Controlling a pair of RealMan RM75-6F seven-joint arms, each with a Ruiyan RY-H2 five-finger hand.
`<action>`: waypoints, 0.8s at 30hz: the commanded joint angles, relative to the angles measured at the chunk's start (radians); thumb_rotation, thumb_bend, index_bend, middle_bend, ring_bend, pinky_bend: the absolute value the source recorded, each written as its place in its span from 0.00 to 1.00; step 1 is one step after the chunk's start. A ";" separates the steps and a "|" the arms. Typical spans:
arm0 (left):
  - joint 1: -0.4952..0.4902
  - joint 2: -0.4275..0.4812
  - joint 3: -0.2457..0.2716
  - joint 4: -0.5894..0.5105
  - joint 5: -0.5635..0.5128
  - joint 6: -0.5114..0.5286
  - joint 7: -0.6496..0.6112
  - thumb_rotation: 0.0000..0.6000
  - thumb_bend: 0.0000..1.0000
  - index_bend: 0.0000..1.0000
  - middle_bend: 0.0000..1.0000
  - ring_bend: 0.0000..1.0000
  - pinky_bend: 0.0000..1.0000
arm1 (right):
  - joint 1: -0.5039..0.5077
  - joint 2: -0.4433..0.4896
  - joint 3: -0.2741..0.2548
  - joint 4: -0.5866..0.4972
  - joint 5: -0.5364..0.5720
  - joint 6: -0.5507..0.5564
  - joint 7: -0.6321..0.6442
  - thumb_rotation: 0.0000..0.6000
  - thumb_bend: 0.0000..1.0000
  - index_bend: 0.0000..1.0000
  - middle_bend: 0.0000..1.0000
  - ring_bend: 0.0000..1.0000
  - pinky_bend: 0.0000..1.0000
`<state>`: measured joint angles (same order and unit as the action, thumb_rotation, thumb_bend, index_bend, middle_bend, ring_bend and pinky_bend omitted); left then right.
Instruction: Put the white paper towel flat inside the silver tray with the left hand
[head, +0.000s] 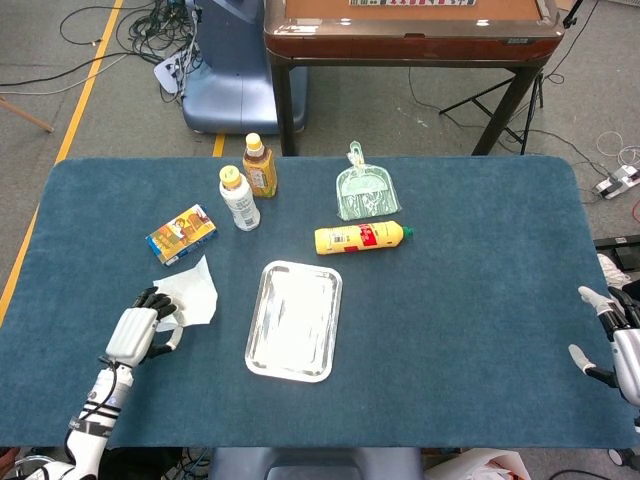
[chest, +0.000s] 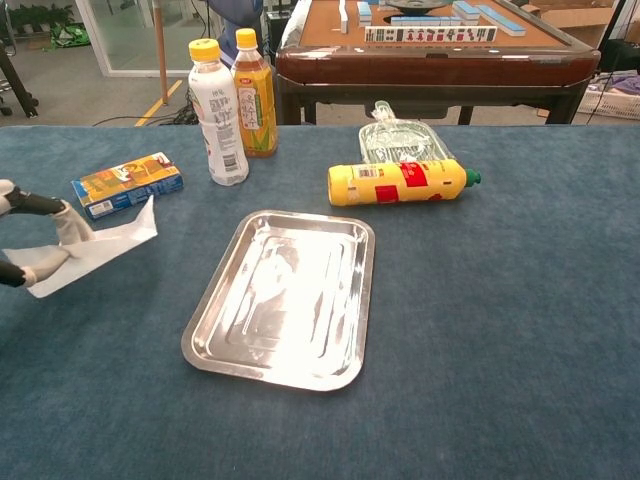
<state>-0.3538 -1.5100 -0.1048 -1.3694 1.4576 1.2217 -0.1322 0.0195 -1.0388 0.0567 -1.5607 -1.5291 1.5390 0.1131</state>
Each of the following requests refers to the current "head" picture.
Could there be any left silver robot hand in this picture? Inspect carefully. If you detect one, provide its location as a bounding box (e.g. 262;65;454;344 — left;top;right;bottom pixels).
103;286;184;370

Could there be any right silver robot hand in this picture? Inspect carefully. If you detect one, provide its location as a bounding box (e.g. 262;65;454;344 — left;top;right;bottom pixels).
568;285;640;406

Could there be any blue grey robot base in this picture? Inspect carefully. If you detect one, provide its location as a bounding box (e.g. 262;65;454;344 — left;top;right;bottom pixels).
181;0;309;136

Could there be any silver metal tray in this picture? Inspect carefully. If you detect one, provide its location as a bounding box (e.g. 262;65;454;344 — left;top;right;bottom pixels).
244;259;344;384

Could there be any white shoe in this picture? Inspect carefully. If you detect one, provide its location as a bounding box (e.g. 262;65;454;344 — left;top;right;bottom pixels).
596;252;632;289

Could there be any white caster wheel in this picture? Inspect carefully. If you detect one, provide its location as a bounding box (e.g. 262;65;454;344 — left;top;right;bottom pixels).
607;446;640;469

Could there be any yellow blue snack box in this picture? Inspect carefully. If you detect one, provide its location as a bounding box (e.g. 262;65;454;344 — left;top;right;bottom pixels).
144;203;220;267

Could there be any white bottle yellow cap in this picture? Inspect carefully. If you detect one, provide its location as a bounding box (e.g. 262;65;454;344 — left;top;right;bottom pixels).
218;164;262;233

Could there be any white grey power strip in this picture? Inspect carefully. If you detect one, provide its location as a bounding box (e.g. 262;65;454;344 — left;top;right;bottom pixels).
592;164;640;200

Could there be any blue table cloth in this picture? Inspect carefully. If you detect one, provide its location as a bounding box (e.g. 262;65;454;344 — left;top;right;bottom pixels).
0;154;640;450

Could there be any white plastic bag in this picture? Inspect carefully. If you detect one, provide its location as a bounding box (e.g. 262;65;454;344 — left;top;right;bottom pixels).
423;448;532;480

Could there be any amber tea bottle yellow cap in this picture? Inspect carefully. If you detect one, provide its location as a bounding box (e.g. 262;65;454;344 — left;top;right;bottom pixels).
241;132;279;200

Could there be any grey blue robot torso base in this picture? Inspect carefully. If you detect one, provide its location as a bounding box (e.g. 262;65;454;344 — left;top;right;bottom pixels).
207;446;424;480

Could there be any wooden stick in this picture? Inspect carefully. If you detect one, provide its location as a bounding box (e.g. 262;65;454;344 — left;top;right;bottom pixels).
0;95;55;134

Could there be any yellow bottle green cap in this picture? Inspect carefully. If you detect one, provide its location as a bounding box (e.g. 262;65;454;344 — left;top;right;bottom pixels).
313;220;415;256

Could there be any white power strip with plugs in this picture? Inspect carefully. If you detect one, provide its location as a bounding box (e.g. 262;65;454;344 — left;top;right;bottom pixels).
153;53;194;96

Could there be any green dustpan brush set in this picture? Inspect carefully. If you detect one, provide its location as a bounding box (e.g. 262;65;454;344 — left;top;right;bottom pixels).
335;140;403;222

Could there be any black tripod stand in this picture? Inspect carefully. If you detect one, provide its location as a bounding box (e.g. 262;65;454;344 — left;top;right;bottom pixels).
438;0;586;156

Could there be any brown mahjong table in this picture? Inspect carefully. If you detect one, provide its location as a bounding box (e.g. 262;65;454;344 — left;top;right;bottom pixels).
262;0;566;157

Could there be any black metal frame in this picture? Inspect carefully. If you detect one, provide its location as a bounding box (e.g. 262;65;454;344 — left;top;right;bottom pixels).
593;234;640;274

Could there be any black cable bundle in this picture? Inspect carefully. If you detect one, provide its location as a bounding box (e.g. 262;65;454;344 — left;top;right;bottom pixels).
59;0;201;66

